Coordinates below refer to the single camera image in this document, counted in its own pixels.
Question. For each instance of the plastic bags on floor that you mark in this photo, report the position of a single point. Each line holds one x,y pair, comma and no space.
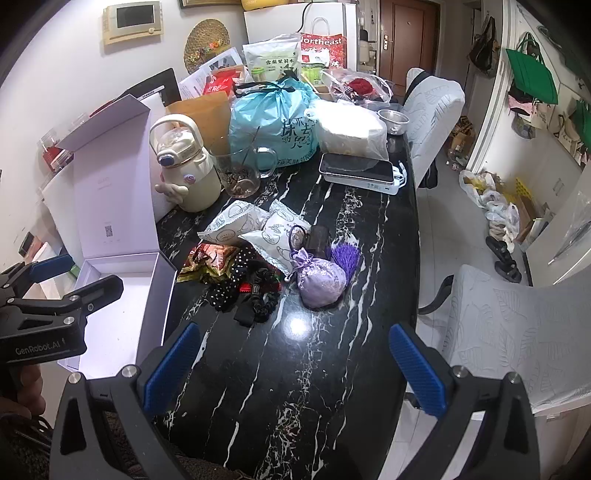
494,203

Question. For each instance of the hanging cloth bags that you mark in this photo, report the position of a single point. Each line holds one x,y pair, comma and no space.
535,115

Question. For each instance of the clear bag with white contents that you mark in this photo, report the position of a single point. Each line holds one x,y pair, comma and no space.
351,129

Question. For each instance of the purple sachet pouch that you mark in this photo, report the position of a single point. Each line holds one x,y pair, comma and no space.
318,281

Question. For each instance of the person's left hand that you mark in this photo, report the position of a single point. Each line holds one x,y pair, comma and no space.
25,387

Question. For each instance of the green tote bag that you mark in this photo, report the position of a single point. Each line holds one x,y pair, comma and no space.
531,74

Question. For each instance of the dark hanging handbag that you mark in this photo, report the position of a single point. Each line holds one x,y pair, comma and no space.
482,50

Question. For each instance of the glass mug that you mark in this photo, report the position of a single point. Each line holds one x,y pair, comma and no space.
238,175

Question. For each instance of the red shopping bag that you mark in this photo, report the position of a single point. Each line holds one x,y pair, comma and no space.
323,48

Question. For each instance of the brown door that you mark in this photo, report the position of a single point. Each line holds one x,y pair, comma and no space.
408,37

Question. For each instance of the metal bowl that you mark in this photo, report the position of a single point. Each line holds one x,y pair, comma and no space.
392,122

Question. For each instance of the clear acrylic boxes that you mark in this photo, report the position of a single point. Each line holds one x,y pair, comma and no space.
57,147

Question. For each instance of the clear bag with red item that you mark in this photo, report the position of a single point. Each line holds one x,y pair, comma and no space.
360,85

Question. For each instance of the white bread packet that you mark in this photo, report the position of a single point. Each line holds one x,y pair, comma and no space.
288,214
233,224
272,249

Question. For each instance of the black slippers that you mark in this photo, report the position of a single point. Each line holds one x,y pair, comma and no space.
503,261

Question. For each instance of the purple tassel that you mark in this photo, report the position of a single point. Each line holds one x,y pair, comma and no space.
344,258

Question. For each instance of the lavender gift box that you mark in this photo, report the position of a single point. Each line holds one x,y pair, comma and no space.
115,184

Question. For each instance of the brown paper bag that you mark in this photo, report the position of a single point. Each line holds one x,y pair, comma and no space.
198,115

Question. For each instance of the woven straw fan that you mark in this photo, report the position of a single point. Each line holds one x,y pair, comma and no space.
205,44

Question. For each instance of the white covered chair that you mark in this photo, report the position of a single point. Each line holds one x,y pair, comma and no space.
434,110
508,332

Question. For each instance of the red snack packet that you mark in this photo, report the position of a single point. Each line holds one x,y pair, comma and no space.
205,265

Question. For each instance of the black polka dot scrunchie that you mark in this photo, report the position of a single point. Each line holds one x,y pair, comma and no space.
226,286

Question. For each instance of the cream water bottle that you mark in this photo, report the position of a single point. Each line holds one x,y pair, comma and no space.
189,180

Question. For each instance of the teal plastic bag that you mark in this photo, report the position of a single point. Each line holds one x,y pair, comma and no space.
272,120

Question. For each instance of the white papers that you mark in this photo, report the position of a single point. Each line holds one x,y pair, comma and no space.
196,81

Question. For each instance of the cardboard boxes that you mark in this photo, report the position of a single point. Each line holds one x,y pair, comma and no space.
461,138

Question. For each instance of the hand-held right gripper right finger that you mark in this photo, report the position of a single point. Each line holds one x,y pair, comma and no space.
415,369

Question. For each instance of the wall intercom panel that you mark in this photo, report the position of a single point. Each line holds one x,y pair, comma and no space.
134,21

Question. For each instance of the green and white pouch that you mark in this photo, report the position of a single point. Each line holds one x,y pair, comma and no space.
272,57

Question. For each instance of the white refrigerator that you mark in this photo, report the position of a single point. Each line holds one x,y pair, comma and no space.
277,23

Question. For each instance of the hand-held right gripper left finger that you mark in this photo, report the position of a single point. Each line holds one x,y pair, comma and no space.
171,364

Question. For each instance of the white power bank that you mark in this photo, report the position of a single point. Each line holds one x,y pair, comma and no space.
369,182

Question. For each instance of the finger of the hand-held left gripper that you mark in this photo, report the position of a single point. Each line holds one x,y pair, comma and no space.
99,290
53,268

